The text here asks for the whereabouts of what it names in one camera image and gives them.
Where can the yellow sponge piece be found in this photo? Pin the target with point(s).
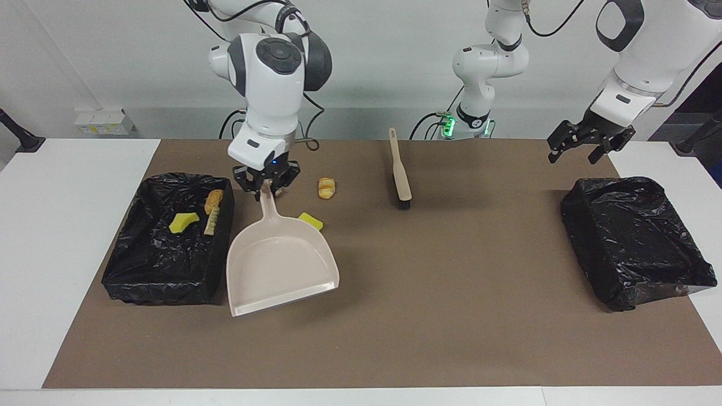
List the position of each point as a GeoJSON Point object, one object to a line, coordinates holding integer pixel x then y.
{"type": "Point", "coordinates": [312, 221]}

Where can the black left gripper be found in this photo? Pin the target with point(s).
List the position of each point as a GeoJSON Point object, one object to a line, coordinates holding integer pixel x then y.
{"type": "Point", "coordinates": [598, 128]}

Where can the bin with black bag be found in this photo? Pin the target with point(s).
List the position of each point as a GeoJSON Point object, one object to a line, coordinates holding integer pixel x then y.
{"type": "Point", "coordinates": [158, 259]}
{"type": "Point", "coordinates": [632, 242]}

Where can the white wall power strip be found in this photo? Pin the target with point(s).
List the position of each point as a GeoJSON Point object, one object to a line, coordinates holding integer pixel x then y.
{"type": "Point", "coordinates": [104, 121]}

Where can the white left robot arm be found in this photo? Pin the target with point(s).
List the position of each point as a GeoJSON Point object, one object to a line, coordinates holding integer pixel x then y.
{"type": "Point", "coordinates": [643, 56]}

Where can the dark background furniture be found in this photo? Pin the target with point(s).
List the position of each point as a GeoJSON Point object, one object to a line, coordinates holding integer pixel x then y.
{"type": "Point", "coordinates": [705, 101]}

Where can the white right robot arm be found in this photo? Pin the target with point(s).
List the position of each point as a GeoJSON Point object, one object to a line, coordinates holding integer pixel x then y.
{"type": "Point", "coordinates": [271, 84]}

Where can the black stand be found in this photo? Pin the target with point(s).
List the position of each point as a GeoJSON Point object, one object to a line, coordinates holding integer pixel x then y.
{"type": "Point", "coordinates": [691, 144]}
{"type": "Point", "coordinates": [25, 142]}

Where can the beige hand brush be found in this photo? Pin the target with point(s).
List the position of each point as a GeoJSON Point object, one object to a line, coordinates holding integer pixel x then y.
{"type": "Point", "coordinates": [400, 175]}

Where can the brown table mat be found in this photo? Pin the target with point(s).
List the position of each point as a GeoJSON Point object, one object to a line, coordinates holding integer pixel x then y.
{"type": "Point", "coordinates": [507, 338]}

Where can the small striped croissant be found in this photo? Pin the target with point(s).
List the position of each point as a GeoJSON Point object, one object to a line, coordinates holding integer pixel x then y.
{"type": "Point", "coordinates": [326, 188]}

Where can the brown bun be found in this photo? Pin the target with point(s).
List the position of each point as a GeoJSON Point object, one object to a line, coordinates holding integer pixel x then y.
{"type": "Point", "coordinates": [214, 200]}

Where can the green and yellow sponge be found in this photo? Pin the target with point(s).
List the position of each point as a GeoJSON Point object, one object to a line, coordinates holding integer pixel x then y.
{"type": "Point", "coordinates": [182, 223]}

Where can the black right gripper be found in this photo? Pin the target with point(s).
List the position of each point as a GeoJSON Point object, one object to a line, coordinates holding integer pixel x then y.
{"type": "Point", "coordinates": [265, 173]}

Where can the beige plastic dustpan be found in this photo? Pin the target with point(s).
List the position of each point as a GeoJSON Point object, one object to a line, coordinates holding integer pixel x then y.
{"type": "Point", "coordinates": [276, 259]}

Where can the striped bread slice stack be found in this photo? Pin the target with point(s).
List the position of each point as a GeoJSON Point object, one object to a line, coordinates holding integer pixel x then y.
{"type": "Point", "coordinates": [210, 224]}

